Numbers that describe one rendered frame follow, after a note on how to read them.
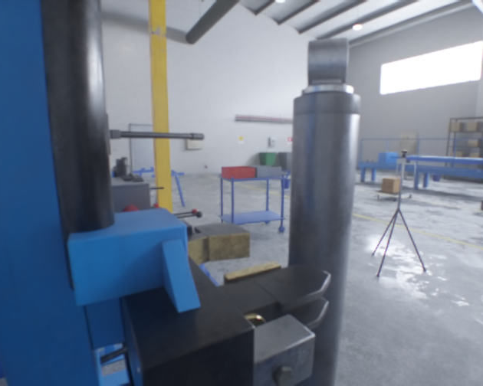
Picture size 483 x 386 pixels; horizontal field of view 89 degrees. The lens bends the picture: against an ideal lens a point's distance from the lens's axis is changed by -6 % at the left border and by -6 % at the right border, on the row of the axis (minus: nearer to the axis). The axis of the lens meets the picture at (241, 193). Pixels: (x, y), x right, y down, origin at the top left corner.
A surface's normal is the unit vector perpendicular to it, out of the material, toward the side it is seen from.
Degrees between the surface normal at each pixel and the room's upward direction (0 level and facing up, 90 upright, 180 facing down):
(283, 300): 0
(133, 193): 90
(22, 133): 90
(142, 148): 90
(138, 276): 90
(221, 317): 0
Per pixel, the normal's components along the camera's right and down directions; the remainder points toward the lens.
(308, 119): -0.69, 0.13
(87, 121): 0.75, 0.12
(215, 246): 0.25, 0.18
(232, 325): 0.00, -0.98
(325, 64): -0.26, 0.49
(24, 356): 0.49, 0.15
